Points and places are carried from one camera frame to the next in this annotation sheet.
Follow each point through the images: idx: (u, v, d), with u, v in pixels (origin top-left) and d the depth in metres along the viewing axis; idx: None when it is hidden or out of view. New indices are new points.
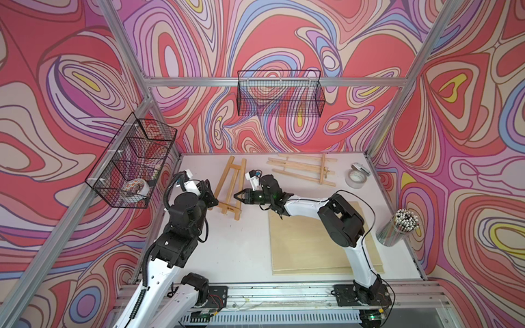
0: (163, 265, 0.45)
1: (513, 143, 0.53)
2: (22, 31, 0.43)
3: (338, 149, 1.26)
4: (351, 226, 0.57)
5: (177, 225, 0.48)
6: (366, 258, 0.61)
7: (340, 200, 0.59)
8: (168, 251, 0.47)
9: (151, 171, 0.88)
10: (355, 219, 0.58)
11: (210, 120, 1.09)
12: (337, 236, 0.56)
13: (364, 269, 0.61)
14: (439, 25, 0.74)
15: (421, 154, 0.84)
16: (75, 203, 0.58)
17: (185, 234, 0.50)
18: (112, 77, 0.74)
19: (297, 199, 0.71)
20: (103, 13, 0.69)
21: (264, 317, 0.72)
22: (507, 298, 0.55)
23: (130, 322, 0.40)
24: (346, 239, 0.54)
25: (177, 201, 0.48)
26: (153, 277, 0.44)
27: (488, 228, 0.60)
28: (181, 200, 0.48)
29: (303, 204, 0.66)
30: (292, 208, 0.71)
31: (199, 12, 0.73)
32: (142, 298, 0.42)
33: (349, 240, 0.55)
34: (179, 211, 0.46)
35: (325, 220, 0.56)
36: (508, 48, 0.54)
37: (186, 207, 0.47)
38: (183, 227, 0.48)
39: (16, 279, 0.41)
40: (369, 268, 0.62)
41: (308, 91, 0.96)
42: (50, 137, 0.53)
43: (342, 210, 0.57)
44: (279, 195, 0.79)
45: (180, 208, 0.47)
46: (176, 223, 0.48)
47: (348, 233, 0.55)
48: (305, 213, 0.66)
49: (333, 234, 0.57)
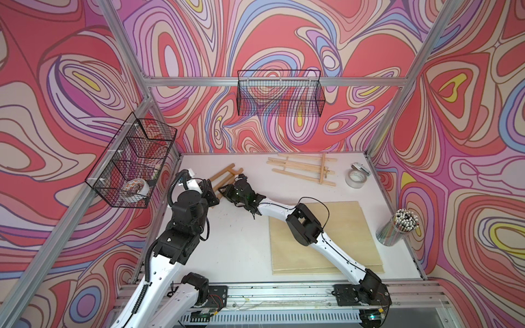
0: (166, 261, 0.46)
1: (513, 143, 0.53)
2: (22, 31, 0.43)
3: (338, 149, 1.26)
4: (309, 229, 0.71)
5: (180, 221, 0.49)
6: (342, 253, 0.70)
7: (303, 208, 0.72)
8: (170, 248, 0.48)
9: (151, 171, 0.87)
10: (314, 223, 0.73)
11: (210, 120, 1.09)
12: (299, 237, 0.70)
13: (342, 263, 0.68)
14: (439, 25, 0.74)
15: (421, 154, 0.84)
16: (75, 203, 0.58)
17: (187, 230, 0.51)
18: (112, 77, 0.74)
19: (268, 203, 0.83)
20: (103, 12, 0.69)
21: (264, 317, 0.72)
22: (506, 297, 0.55)
23: (132, 315, 0.40)
24: (305, 240, 0.69)
25: (180, 199, 0.49)
26: (155, 273, 0.45)
27: (488, 228, 0.60)
28: (184, 197, 0.49)
29: (275, 209, 0.78)
30: (264, 210, 0.82)
31: (199, 11, 0.73)
32: (145, 293, 0.42)
33: (309, 241, 0.70)
34: (182, 208, 0.47)
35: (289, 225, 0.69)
36: (508, 48, 0.54)
37: (189, 204, 0.48)
38: (185, 224, 0.49)
39: (16, 279, 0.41)
40: (346, 261, 0.69)
41: (308, 91, 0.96)
42: (50, 137, 0.53)
43: (305, 216, 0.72)
44: (252, 196, 0.90)
45: (183, 205, 0.48)
46: (178, 220, 0.49)
47: (308, 236, 0.70)
48: (275, 215, 0.78)
49: (297, 236, 0.70)
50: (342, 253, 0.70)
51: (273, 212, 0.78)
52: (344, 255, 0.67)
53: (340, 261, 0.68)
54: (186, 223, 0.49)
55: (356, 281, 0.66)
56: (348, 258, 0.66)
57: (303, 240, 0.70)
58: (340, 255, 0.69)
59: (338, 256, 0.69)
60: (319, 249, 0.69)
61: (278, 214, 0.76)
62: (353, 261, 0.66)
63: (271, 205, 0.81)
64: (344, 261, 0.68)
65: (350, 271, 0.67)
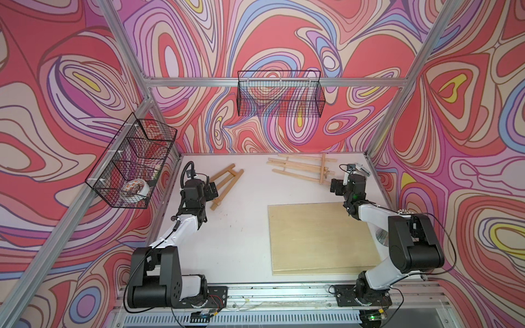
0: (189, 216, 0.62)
1: (513, 143, 0.53)
2: (22, 31, 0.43)
3: (338, 149, 1.26)
4: (420, 251, 0.47)
5: (191, 199, 0.68)
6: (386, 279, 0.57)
7: (423, 224, 0.49)
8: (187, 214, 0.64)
9: (151, 171, 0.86)
10: (432, 251, 0.47)
11: (210, 120, 1.09)
12: (398, 252, 0.48)
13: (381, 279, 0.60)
14: (439, 25, 0.74)
15: (421, 154, 0.84)
16: (75, 203, 0.58)
17: (197, 204, 0.69)
18: (113, 77, 0.75)
19: (375, 206, 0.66)
20: (103, 13, 0.69)
21: (264, 318, 0.72)
22: (506, 298, 0.55)
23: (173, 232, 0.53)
24: (405, 260, 0.46)
25: (189, 182, 0.69)
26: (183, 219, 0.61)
27: (488, 228, 0.60)
28: (190, 181, 0.70)
29: (378, 211, 0.61)
30: (366, 212, 0.66)
31: (199, 12, 0.73)
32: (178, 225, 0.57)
33: (408, 266, 0.45)
34: (191, 187, 0.67)
35: (391, 228, 0.50)
36: (509, 48, 0.54)
37: (195, 183, 0.69)
38: (195, 199, 0.68)
39: (16, 279, 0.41)
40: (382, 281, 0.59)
41: (308, 91, 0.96)
42: (51, 137, 0.53)
43: (422, 234, 0.51)
44: (359, 196, 0.75)
45: (191, 185, 0.68)
46: (190, 198, 0.68)
47: (413, 256, 0.46)
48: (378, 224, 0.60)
49: (393, 247, 0.50)
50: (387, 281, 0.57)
51: (375, 218, 0.61)
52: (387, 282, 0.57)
53: (393, 278, 0.54)
54: (197, 197, 0.68)
55: (370, 281, 0.65)
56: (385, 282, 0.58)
57: (398, 262, 0.48)
58: (384, 279, 0.58)
59: (382, 278, 0.59)
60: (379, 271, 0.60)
61: (380, 219, 0.59)
62: (385, 283, 0.58)
63: (376, 206, 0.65)
64: (397, 278, 0.53)
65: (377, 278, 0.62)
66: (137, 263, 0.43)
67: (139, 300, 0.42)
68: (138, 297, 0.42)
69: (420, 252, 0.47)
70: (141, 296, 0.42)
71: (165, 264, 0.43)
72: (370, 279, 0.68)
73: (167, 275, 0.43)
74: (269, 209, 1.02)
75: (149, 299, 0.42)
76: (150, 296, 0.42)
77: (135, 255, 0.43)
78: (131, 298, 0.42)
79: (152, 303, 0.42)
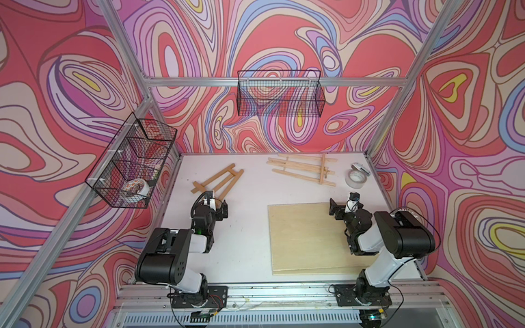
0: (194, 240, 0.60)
1: (513, 143, 0.53)
2: (22, 31, 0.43)
3: (338, 149, 1.26)
4: (409, 234, 0.50)
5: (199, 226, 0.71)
6: (387, 272, 0.57)
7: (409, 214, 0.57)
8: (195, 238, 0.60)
9: (151, 171, 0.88)
10: (420, 233, 0.50)
11: (210, 120, 1.09)
12: (389, 239, 0.52)
13: (381, 272, 0.60)
14: (439, 25, 0.74)
15: (421, 154, 0.84)
16: (75, 203, 0.58)
17: (205, 231, 0.73)
18: (113, 77, 0.75)
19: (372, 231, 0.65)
20: (103, 13, 0.69)
21: (264, 317, 0.72)
22: (507, 298, 0.55)
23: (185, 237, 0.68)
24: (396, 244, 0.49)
25: (198, 210, 0.73)
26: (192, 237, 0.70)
27: (488, 228, 0.60)
28: (200, 208, 0.74)
29: None
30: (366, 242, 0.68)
31: (199, 11, 0.73)
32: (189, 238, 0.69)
33: (400, 250, 0.48)
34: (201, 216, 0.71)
35: (380, 221, 0.56)
36: (509, 48, 0.54)
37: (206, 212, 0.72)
38: (203, 226, 0.71)
39: (16, 279, 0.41)
40: (383, 275, 0.59)
41: (308, 91, 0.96)
42: (51, 137, 0.53)
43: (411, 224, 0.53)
44: None
45: (202, 214, 0.71)
46: (197, 226, 0.71)
47: (405, 240, 0.49)
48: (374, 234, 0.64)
49: (386, 236, 0.53)
50: (387, 274, 0.58)
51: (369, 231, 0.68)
52: (387, 274, 0.58)
53: (390, 268, 0.56)
54: (205, 225, 0.72)
55: (370, 281, 0.65)
56: (385, 275, 0.58)
57: (390, 249, 0.52)
58: (384, 270, 0.58)
59: (382, 271, 0.59)
60: (379, 269, 0.60)
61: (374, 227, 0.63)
62: (387, 275, 0.58)
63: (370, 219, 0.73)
64: (394, 267, 0.55)
65: (379, 273, 0.61)
66: (154, 237, 0.50)
67: (141, 270, 0.44)
68: (142, 269, 0.44)
69: (411, 236, 0.49)
70: (147, 270, 0.44)
71: (181, 234, 0.50)
72: (370, 277, 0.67)
73: (178, 246, 0.48)
74: (269, 208, 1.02)
75: (150, 269, 0.44)
76: (156, 269, 0.44)
77: (154, 231, 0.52)
78: (137, 269, 0.44)
79: (150, 276, 0.44)
